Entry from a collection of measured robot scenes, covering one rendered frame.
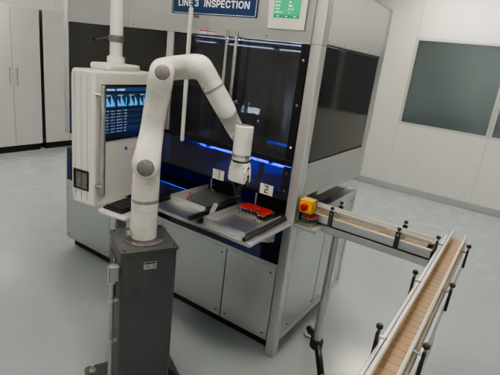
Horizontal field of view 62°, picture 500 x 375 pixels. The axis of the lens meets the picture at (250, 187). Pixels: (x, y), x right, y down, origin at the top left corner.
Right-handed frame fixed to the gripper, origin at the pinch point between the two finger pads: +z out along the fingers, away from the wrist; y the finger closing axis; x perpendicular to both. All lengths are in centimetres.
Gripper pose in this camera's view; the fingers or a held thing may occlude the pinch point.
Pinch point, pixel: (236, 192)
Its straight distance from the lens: 193.3
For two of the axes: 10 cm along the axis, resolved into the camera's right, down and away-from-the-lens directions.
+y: -8.2, -2.6, 5.1
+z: -1.2, 9.5, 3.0
